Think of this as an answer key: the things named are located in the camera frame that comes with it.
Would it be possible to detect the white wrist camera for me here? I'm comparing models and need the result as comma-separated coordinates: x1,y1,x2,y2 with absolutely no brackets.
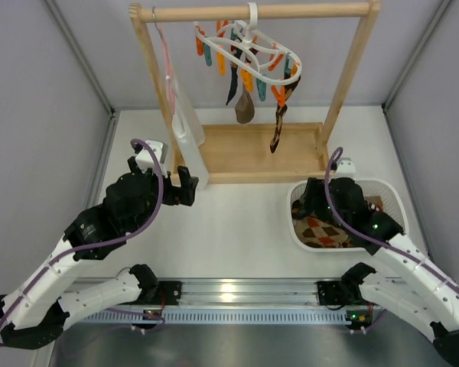
334,158,356,179
135,139,170,179

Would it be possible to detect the white plastic clip hanger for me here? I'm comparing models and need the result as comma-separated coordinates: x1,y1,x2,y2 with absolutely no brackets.
194,2,303,86

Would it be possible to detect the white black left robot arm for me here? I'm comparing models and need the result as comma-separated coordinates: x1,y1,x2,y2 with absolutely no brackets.
0,158,199,350

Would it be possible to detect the white perforated plastic basket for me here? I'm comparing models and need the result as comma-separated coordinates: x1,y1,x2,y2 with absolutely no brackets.
286,177,409,253

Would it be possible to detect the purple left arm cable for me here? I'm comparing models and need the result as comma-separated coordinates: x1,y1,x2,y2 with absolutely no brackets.
0,138,165,347

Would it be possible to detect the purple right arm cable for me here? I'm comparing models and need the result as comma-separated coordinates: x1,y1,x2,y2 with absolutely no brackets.
324,147,459,332

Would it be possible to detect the wooden clothes rack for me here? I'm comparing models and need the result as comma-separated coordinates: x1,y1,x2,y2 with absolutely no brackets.
129,1,380,184

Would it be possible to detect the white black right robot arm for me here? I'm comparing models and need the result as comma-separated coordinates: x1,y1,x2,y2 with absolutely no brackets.
291,177,459,366

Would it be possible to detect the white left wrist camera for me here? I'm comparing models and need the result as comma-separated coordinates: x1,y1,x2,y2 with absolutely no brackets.
135,139,170,179

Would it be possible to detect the white hanging cloth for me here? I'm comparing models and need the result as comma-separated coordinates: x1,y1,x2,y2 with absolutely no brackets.
171,78,209,190

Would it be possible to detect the aluminium rail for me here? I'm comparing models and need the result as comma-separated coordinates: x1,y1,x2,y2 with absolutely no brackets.
68,277,459,307

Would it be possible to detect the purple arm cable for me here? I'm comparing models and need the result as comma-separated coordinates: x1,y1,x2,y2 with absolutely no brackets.
324,147,459,332
0,138,165,347

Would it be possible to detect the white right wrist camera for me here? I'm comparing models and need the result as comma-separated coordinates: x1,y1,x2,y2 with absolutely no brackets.
334,158,356,179

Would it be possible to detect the dark navy sock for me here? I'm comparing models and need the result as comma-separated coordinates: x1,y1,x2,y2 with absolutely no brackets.
225,63,238,106

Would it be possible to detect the perforated cable tray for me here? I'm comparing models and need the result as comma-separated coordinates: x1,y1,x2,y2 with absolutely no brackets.
82,308,351,326

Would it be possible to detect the argyle patterned sock in basket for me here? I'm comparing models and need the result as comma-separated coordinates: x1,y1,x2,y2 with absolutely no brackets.
291,200,356,250

